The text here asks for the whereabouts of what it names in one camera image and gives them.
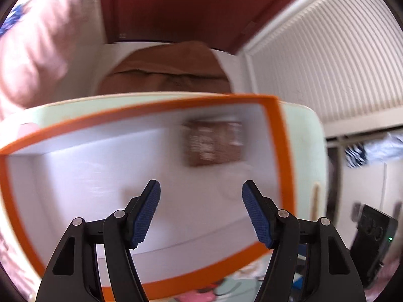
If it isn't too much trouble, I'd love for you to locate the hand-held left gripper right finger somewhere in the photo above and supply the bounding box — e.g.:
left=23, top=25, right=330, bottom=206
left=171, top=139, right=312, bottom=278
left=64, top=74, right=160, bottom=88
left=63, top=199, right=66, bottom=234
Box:
left=241, top=180, right=367, bottom=302

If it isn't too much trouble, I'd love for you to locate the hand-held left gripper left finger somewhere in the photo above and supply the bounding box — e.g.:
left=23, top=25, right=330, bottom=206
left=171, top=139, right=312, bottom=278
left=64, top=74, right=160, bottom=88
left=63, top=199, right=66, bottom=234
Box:
left=35, top=179, right=162, bottom=302

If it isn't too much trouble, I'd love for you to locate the orange-rimmed white cardboard box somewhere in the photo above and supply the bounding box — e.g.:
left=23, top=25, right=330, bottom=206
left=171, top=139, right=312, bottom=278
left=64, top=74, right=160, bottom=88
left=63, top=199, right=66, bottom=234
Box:
left=0, top=94, right=299, bottom=301

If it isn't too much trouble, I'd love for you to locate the brown printed packet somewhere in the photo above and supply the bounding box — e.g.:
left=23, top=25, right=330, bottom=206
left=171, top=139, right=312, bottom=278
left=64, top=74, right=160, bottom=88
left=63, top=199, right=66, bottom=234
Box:
left=183, top=118, right=248, bottom=167

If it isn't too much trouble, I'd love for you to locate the black and white striped cloth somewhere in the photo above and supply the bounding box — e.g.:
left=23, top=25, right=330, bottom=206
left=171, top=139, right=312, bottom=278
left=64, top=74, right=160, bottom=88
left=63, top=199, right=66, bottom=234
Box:
left=345, top=143, right=369, bottom=168

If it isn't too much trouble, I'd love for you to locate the pale blue white cloth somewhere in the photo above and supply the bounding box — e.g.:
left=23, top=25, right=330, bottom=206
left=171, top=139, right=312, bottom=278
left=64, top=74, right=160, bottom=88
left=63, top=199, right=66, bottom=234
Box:
left=365, top=132, right=403, bottom=165

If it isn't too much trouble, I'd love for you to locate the brown cloth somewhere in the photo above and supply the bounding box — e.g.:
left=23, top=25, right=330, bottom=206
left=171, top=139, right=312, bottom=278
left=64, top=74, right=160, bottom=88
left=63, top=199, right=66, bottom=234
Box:
left=97, top=41, right=233, bottom=96

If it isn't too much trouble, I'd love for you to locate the white louvred closet door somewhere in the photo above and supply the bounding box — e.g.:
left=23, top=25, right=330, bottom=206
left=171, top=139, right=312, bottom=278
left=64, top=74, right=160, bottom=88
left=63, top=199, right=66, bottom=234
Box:
left=242, top=0, right=403, bottom=129

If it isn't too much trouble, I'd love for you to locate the pink blanket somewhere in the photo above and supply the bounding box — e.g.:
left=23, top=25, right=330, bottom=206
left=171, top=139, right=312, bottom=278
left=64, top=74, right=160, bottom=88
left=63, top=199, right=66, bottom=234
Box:
left=0, top=0, right=104, bottom=299

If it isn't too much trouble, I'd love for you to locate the dark red door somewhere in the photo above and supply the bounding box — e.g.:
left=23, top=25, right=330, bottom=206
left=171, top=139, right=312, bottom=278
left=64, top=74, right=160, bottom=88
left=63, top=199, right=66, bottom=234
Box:
left=99, top=0, right=318, bottom=54

